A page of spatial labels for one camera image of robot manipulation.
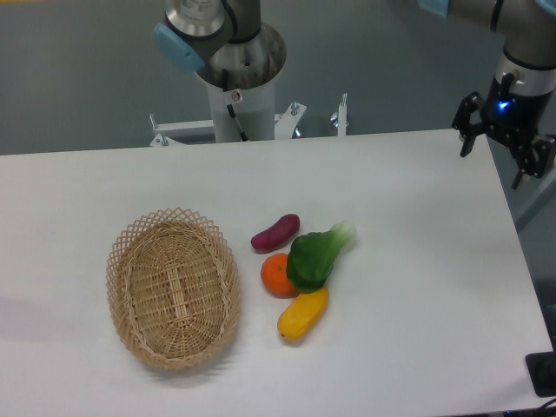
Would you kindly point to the oval wicker basket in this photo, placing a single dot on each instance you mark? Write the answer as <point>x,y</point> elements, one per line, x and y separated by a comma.
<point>173,289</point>

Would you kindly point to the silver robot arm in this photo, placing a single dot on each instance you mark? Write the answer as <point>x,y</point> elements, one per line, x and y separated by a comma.
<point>485,68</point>

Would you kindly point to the yellow mango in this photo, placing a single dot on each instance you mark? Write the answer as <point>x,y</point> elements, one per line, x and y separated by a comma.
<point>300,317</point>

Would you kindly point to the green bok choy vegetable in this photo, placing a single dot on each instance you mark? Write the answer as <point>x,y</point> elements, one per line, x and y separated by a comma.
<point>312,256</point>

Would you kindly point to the orange tangerine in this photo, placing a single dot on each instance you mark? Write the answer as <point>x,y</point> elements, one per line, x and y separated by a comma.
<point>274,276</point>

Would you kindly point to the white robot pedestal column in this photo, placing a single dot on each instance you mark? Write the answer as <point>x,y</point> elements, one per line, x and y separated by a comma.
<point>241,115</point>

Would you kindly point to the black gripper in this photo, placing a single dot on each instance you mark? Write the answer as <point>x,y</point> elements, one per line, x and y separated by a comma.
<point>511,118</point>

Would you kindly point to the black device at table edge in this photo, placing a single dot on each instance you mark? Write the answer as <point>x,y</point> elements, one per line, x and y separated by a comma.
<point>541,369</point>

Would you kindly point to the purple sweet potato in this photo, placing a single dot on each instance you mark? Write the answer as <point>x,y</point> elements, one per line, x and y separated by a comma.
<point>278,234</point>

